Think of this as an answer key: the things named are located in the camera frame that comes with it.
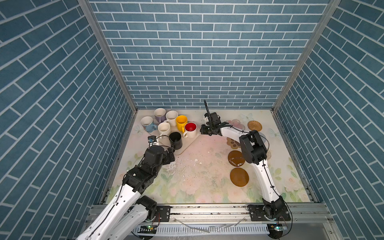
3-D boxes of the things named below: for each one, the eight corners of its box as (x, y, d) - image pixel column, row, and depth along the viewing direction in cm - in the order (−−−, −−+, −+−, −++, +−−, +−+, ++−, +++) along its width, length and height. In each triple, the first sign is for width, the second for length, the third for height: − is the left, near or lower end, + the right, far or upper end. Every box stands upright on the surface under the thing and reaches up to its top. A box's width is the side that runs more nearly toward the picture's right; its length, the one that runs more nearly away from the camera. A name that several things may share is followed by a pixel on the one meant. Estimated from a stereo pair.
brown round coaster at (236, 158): (229, 166, 92) (229, 165, 90) (227, 152, 99) (227, 150, 97) (245, 166, 92) (245, 165, 91) (242, 152, 99) (242, 150, 97)
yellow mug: (176, 135, 105) (174, 128, 99) (177, 122, 113) (176, 114, 107) (186, 135, 105) (185, 128, 99) (187, 122, 113) (186, 115, 107)
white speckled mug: (165, 129, 110) (163, 121, 103) (167, 117, 117) (166, 110, 110) (177, 129, 110) (176, 121, 103) (178, 117, 117) (177, 110, 110)
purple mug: (156, 126, 110) (154, 119, 104) (156, 115, 117) (153, 108, 112) (167, 124, 111) (165, 118, 106) (166, 113, 119) (164, 107, 113)
